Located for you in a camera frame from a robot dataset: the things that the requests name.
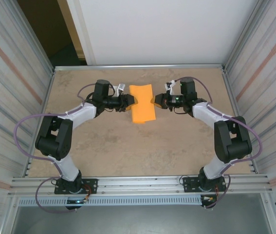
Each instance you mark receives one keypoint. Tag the orange paper sheet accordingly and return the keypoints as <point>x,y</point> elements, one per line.
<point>142,104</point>

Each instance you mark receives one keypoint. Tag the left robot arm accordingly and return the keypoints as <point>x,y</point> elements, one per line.
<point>52,141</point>

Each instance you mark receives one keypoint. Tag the circuit board with green light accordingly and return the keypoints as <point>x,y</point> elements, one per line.
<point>75,201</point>

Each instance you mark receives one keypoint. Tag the aluminium table edge rail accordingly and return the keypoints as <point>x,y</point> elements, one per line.
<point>137,67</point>

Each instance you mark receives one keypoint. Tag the aluminium table side rail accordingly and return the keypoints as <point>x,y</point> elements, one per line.
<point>41,122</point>
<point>230,92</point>

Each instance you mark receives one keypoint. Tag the aluminium frame post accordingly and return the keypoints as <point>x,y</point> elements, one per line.
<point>37,41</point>
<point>242,36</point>

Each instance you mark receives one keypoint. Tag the wide aluminium mounting rail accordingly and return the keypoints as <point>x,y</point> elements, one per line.
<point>137,184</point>

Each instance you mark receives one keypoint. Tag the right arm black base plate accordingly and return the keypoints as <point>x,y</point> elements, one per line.
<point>189,185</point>

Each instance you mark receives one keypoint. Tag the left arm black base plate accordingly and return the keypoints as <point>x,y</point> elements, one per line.
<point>90,186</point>

